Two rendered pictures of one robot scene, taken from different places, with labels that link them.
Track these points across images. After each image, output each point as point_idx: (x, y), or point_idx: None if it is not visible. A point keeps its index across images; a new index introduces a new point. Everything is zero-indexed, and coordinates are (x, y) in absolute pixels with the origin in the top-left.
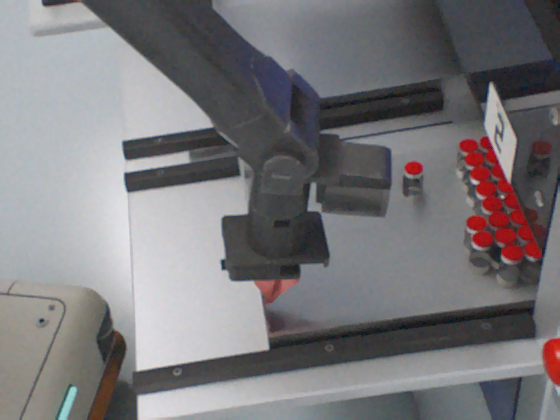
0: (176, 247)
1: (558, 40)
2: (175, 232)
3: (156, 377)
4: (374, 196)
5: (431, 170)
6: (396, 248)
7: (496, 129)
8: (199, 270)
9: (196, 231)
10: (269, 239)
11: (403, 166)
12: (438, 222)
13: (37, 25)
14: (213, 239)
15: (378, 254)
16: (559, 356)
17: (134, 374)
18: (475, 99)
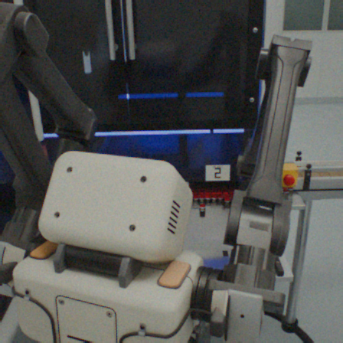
0: (215, 266)
1: (243, 123)
2: (207, 266)
3: (280, 266)
4: None
5: (192, 212)
6: (224, 221)
7: (215, 173)
8: (227, 261)
9: (207, 261)
10: (256, 205)
11: (189, 217)
12: (214, 213)
13: (9, 336)
14: (213, 257)
15: (226, 224)
16: (291, 176)
17: (279, 270)
18: (194, 181)
